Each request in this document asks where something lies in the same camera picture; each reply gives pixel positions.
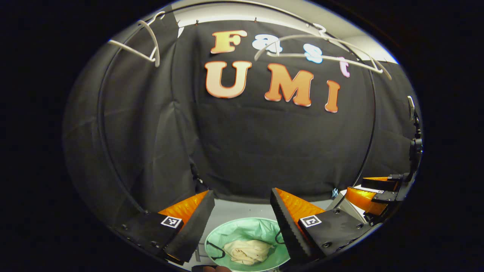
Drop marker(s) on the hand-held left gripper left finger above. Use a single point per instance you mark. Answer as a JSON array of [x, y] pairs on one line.
[[196, 223]]

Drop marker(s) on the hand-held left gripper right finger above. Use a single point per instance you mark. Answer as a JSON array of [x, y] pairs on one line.
[[285, 226]]

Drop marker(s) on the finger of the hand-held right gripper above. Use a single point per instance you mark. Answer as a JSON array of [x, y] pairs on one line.
[[359, 198], [378, 184]]

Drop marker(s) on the green laundry hamper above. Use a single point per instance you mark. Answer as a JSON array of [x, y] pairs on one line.
[[242, 230]]

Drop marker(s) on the cream hooded jacket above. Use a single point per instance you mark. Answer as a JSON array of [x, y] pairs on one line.
[[245, 251]]

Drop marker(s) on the white plastic hanger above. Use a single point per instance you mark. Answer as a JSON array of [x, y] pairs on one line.
[[295, 55], [153, 41]]

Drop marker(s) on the white grey box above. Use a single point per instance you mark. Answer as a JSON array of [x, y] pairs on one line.
[[349, 209]]

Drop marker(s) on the light blue clip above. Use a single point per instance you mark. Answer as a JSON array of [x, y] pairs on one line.
[[334, 193]]

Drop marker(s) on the black backdrop cloth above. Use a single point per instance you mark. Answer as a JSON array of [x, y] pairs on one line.
[[264, 151]]

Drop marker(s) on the black clothes rail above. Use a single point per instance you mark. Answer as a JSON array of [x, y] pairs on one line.
[[100, 113]]

